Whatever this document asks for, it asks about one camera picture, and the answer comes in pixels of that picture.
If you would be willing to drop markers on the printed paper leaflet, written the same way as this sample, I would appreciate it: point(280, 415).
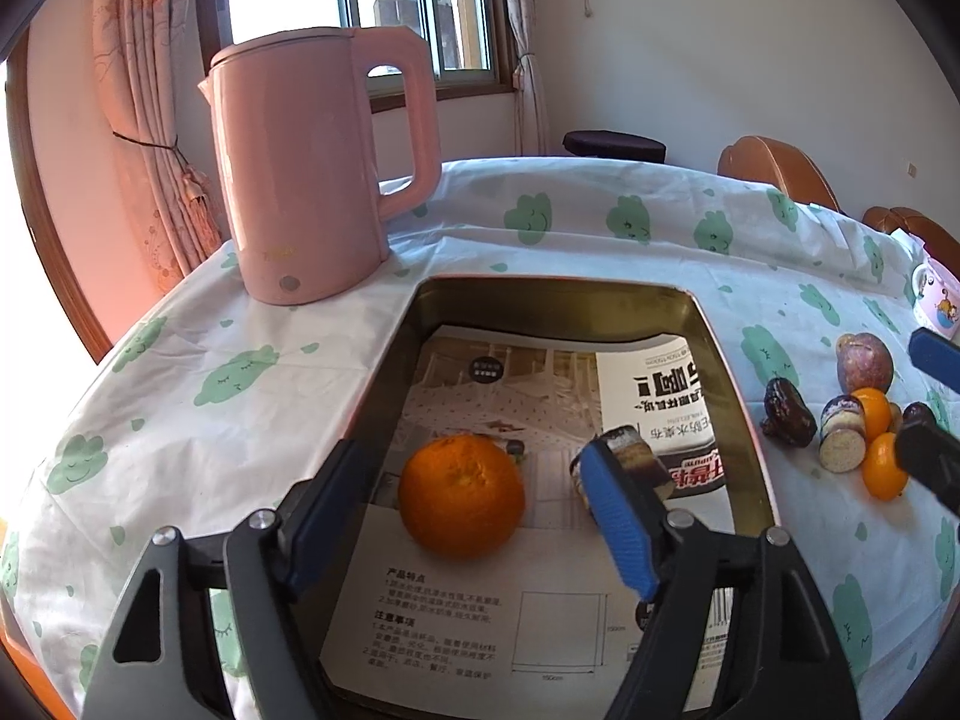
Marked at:
point(450, 615)

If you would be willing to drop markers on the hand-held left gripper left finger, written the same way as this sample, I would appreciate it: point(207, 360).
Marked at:
point(324, 517)

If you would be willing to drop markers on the small orange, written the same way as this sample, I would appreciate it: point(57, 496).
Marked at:
point(883, 469)
point(874, 409)

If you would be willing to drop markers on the pink metal tin box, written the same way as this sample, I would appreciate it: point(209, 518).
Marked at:
point(525, 307)

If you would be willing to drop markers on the dark round stool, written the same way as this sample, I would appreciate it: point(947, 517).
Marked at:
point(615, 145)

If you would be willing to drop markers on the large orange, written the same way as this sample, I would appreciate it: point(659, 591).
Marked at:
point(461, 495)

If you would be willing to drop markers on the pink electric kettle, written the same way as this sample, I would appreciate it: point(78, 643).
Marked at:
point(300, 165)

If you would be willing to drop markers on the pink floral curtain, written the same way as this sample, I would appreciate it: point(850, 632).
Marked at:
point(150, 90)

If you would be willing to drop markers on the narrow pale curtain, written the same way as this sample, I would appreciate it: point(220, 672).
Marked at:
point(525, 52)

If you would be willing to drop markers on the pink cartoon cup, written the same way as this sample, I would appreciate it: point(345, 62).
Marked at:
point(939, 300)

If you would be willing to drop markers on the small dark brown fruit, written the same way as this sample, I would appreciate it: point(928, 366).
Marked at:
point(919, 414)

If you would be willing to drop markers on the large dark brown fruit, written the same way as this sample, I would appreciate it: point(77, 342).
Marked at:
point(787, 412)

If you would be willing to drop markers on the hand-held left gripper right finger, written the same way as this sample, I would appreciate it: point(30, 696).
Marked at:
point(622, 532)

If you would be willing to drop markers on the white cloud-print tablecloth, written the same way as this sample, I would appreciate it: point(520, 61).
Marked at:
point(600, 240)

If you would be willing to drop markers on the purple passion fruit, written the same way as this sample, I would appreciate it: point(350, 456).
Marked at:
point(865, 362)

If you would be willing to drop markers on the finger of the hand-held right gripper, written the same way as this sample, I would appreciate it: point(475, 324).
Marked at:
point(930, 461)
point(937, 360)

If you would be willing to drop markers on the curtain tassel tie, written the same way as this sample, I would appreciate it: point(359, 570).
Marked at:
point(196, 191)

